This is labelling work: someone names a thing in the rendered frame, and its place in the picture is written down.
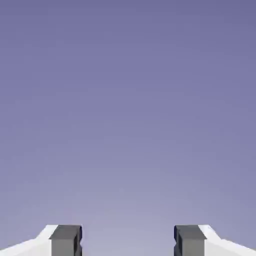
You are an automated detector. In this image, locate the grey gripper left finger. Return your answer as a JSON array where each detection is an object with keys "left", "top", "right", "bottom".
[{"left": 0, "top": 224, "right": 83, "bottom": 256}]

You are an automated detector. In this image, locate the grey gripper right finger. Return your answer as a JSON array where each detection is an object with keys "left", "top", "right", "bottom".
[{"left": 173, "top": 224, "right": 256, "bottom": 256}]

